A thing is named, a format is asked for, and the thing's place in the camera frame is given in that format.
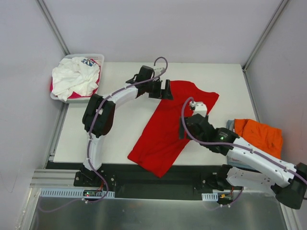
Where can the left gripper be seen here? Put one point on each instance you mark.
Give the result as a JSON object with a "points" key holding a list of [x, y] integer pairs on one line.
{"points": [[162, 89]]}

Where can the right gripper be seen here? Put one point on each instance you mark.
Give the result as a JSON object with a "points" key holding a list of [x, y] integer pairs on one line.
{"points": [[183, 128]]}

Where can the red t-shirt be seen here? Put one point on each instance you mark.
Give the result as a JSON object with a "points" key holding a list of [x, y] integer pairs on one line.
{"points": [[159, 145]]}

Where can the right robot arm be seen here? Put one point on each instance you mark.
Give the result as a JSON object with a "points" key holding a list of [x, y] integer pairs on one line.
{"points": [[285, 181]]}

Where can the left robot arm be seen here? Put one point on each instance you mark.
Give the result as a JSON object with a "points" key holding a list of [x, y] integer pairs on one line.
{"points": [[99, 114]]}

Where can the light blue folded shirt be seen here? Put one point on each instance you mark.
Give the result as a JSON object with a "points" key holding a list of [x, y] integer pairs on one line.
{"points": [[231, 126]]}

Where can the white laundry basket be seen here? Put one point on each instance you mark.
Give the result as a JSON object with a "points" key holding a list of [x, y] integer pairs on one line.
{"points": [[79, 79]]}

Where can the orange folded t-shirt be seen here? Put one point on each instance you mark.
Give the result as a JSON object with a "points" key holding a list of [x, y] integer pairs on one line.
{"points": [[262, 136]]}

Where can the white crumpled t-shirt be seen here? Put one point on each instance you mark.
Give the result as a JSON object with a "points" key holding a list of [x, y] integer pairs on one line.
{"points": [[76, 76]]}

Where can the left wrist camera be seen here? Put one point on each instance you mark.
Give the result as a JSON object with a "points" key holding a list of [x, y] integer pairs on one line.
{"points": [[145, 73]]}

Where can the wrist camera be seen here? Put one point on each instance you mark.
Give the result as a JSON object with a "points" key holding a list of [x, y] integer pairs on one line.
{"points": [[198, 108], [145, 73]]}

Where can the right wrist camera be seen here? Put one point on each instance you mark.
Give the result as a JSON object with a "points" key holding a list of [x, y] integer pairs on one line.
{"points": [[198, 108]]}

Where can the right cable duct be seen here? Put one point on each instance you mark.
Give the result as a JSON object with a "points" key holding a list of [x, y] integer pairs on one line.
{"points": [[210, 197]]}

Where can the cable duct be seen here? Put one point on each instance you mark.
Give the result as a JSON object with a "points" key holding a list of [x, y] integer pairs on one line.
{"points": [[75, 193], [210, 197]]}

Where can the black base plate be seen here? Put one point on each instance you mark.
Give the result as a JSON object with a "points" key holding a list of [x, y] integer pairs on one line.
{"points": [[133, 181]]}

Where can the aluminium frame rail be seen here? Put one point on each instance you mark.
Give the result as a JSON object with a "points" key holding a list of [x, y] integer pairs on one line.
{"points": [[52, 178]]}

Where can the left cable duct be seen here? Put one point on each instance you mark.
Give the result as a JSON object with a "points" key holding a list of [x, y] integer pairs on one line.
{"points": [[75, 193]]}

